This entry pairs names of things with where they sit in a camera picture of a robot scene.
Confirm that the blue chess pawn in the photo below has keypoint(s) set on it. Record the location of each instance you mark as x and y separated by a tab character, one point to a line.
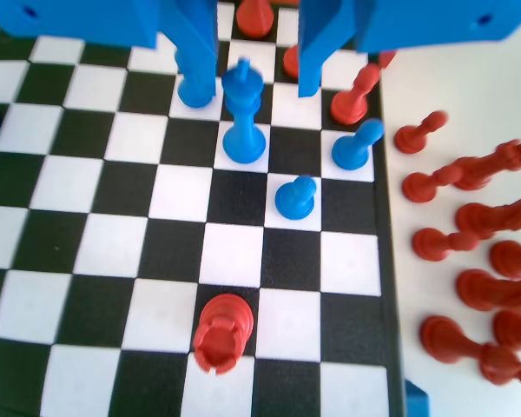
195	101
351	150
293	202

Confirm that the red chess rook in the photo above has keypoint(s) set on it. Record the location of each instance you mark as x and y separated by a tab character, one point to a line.
223	334
490	167

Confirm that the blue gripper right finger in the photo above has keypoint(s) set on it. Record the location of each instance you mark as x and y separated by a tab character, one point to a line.
417	21

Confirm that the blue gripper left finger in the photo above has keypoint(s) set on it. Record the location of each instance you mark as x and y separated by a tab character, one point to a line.
69	17

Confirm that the red chess bishop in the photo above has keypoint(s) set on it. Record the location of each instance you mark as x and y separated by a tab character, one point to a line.
447	341

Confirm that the black and white chessboard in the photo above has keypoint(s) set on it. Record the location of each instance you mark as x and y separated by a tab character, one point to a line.
113	217

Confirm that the red piece top row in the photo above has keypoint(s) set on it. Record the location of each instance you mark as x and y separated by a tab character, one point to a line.
254	19

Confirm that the tall blue king piece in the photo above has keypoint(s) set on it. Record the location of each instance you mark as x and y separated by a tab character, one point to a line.
243	143

